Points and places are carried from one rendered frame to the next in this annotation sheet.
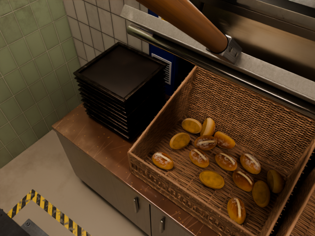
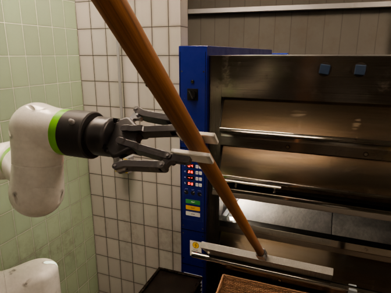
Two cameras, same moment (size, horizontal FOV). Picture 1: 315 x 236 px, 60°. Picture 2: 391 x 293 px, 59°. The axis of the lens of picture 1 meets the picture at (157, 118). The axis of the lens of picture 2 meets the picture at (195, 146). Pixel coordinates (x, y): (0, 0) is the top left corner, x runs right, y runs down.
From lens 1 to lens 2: 1.02 m
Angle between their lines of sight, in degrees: 37
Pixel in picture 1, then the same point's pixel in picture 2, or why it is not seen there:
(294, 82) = (292, 263)
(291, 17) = (276, 233)
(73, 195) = not seen: outside the picture
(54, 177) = not seen: outside the picture
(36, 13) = (77, 256)
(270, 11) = (264, 231)
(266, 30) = (265, 242)
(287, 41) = (278, 247)
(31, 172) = not seen: outside the picture
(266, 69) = (279, 260)
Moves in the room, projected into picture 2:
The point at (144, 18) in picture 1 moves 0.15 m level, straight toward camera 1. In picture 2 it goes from (214, 246) to (229, 265)
